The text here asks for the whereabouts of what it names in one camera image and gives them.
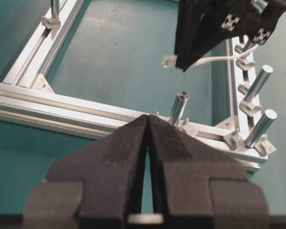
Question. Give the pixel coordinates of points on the square aluminium extrusion frame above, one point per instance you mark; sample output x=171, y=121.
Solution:
x=26, y=98

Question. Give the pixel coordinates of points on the aluminium pin mid rail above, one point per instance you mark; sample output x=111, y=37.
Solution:
x=55, y=9

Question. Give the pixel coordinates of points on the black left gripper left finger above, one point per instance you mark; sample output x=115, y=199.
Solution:
x=96, y=187

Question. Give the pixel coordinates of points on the aluminium pin under gripper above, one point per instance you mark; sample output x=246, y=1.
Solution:
x=248, y=45

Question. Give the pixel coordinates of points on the aluminium pin corner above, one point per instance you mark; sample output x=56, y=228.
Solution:
x=268, y=117

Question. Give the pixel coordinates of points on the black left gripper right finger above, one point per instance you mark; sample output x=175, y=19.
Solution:
x=196, y=186

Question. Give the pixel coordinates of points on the aluminium pin near tips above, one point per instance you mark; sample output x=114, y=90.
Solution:
x=178, y=107

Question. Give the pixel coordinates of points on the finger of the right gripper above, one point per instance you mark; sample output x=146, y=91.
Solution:
x=224, y=19

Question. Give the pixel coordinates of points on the aluminium pin side rail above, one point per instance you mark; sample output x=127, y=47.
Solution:
x=259, y=82

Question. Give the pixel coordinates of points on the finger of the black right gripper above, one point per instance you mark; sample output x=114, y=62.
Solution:
x=189, y=16

